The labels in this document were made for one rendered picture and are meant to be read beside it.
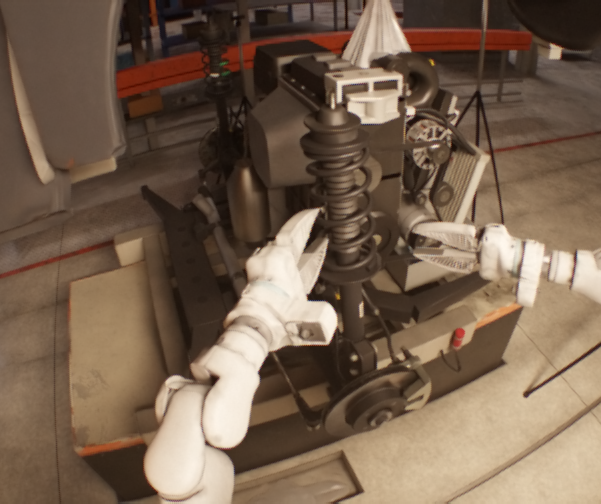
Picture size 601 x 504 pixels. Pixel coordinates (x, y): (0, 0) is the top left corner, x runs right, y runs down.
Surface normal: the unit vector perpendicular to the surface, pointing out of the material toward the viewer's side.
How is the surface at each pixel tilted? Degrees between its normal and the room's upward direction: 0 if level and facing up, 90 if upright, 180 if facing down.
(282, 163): 90
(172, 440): 15
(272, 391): 0
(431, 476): 0
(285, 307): 6
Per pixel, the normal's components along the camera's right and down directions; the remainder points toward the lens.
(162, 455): -0.39, -0.58
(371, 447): -0.04, -0.77
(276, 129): -0.31, 0.02
